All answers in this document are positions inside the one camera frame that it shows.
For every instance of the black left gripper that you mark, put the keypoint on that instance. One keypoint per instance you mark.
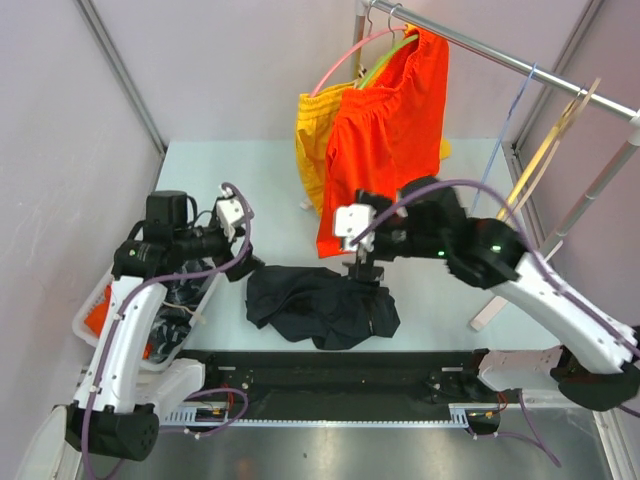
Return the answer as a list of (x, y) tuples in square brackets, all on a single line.
[(249, 263)]

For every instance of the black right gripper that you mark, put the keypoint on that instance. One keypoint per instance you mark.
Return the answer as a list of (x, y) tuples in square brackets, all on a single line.
[(363, 267)]

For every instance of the dark navy shorts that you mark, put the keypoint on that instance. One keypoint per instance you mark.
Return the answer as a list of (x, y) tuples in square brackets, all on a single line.
[(335, 312)]

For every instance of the blue wire hanger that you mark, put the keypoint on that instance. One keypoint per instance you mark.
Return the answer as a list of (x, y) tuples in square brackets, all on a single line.
[(505, 126)]

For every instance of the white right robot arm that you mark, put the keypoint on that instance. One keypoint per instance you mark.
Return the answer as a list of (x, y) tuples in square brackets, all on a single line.
[(595, 364)]

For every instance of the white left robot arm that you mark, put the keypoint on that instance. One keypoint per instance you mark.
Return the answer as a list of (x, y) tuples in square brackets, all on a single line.
[(108, 415)]

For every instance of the orange shorts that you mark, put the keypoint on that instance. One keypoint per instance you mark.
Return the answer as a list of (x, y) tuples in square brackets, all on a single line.
[(388, 129)]

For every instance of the yellow shorts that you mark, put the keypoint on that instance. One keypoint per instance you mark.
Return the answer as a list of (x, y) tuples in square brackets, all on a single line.
[(315, 121)]

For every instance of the green hanger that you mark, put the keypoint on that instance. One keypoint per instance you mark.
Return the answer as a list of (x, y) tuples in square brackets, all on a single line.
[(365, 76)]

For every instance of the pink hanger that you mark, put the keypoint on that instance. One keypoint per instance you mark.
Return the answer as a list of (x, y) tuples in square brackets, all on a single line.
[(350, 55)]

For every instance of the yellow hanger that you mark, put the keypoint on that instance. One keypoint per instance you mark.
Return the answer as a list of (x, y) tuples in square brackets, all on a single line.
[(538, 164)]

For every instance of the beige wooden hanger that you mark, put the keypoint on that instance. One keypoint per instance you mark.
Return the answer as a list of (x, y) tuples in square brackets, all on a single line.
[(581, 100)]

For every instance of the patterned dark clothes in basket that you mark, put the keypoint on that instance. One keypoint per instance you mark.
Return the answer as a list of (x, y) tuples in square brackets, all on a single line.
[(173, 321)]

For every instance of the orange cloth in basket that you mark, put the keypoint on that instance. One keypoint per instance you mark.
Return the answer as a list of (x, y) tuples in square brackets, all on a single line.
[(90, 320)]

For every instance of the white plastic basket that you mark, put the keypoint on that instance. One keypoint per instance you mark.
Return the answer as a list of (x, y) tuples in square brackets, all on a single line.
[(132, 311)]

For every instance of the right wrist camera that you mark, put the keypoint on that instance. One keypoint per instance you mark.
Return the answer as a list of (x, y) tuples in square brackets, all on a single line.
[(349, 222)]

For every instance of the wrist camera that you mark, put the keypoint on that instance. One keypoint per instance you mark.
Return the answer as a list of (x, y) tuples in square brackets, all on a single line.
[(349, 222), (231, 215)]

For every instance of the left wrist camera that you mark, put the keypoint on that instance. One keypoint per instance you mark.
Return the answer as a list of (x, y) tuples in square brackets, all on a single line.
[(231, 215)]

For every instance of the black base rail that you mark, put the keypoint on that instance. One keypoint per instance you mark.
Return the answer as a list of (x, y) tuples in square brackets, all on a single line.
[(311, 388)]

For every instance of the metal clothes rack rail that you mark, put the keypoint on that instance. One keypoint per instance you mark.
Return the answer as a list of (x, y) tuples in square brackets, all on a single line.
[(493, 54)]

